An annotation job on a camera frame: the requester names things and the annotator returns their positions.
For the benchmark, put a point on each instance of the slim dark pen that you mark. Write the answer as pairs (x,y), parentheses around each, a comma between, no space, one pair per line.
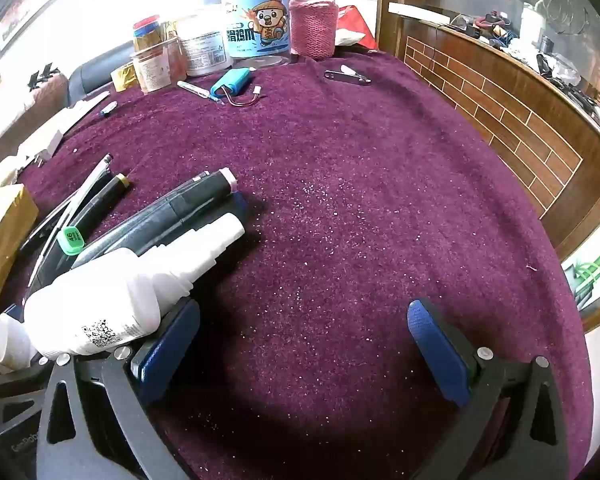
(92,180)

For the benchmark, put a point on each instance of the yellow cardboard box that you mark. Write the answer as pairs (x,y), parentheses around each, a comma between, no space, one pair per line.
(0,240)

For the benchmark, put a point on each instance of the clear jar orange contents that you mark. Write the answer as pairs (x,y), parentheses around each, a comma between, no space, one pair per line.
(157,67)

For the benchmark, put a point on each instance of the black marker green cap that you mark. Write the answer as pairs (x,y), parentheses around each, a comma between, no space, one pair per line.
(71,241)

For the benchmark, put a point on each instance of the blue battery pack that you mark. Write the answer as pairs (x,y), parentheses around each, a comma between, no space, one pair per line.
(230,81)

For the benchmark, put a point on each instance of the white flat box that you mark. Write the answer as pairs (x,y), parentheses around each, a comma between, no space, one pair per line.
(40,145)

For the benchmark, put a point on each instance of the clear pen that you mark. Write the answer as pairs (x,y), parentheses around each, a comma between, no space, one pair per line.
(195,91)

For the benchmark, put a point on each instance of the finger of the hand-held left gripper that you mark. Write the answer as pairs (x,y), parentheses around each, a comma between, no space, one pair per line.
(15,390)

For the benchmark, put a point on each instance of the pink knitted-sleeve flask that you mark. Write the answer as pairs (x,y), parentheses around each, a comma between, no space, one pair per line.
(312,20)

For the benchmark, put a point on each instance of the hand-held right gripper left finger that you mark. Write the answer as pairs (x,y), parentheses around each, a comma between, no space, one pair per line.
(167,350)

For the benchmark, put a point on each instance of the white cardboard piece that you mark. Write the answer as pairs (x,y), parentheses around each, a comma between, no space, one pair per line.
(80,110)

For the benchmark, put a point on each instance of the small white bottle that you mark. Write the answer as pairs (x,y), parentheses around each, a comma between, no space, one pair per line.
(10,340)

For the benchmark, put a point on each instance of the black marker pink cap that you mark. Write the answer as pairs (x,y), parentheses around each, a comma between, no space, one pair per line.
(215,185)

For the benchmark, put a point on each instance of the small black white clip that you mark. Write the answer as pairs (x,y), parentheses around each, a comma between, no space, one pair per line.
(347,76)

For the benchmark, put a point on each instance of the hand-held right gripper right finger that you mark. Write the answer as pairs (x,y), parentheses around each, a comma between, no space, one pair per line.
(437,350)

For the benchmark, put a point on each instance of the red bag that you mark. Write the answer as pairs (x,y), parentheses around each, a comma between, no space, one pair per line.
(352,22)

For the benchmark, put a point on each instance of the gold tape roll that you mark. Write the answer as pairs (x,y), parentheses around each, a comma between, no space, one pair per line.
(122,76)

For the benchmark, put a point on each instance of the white plastic tub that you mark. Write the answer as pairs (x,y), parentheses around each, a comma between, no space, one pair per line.
(202,45)

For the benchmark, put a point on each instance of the large white plastic bottle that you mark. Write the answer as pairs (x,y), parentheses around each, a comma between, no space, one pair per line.
(95,305)

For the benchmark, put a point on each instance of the grey sofa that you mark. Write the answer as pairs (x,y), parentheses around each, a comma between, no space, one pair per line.
(100,67)

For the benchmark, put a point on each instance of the black marker yellow cap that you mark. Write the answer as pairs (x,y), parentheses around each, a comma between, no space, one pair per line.
(105,195)

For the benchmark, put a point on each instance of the white board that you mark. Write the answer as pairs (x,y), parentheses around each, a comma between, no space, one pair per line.
(415,12)

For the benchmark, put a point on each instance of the framed wall picture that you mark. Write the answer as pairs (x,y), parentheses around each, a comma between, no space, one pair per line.
(30,5)

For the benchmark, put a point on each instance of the wooden brick-pattern counter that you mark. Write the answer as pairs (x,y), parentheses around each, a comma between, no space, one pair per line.
(505,110)

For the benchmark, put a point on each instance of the bamboo print panel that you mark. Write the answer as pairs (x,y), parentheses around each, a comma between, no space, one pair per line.
(590,265)

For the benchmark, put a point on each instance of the white glue bottle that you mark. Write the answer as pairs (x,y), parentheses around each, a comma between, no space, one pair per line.
(215,240)

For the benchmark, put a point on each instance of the clear jar cartoon label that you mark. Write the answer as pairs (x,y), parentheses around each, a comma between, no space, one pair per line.
(257,20)

